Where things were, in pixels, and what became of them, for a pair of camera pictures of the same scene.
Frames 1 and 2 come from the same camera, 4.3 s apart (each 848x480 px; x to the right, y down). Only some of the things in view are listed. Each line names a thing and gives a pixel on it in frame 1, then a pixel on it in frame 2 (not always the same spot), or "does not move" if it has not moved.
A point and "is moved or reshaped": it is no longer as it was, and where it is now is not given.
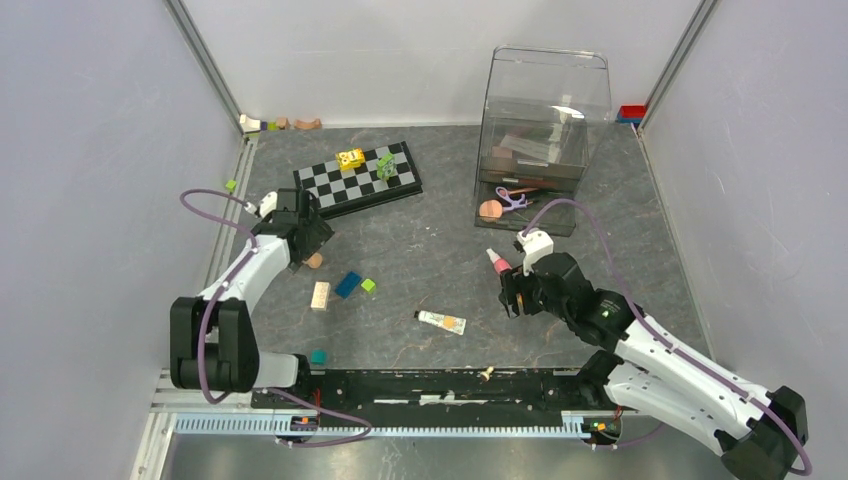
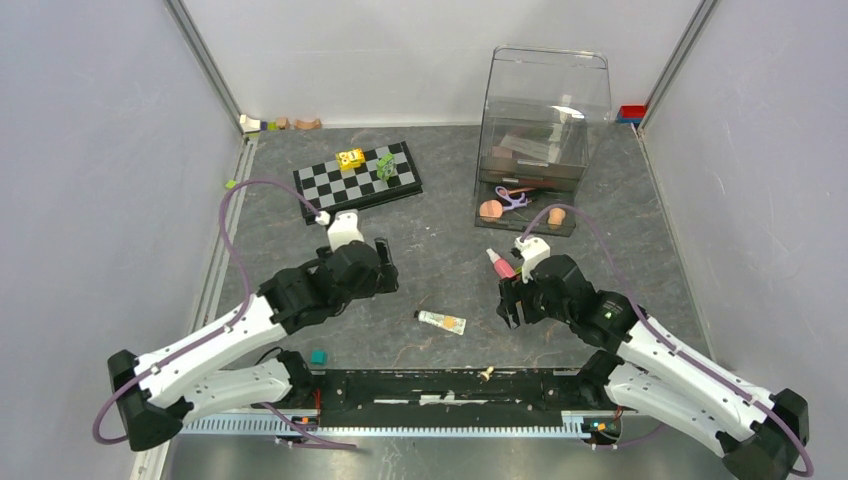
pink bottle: x=500 y=264 does not move
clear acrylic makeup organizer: x=546 y=113 does not move
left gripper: x=318 y=232 to x=384 y=277
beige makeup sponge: x=315 y=261 is moved or reshaped
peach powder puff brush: x=490 y=210 does not move
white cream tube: x=452 y=324 does not move
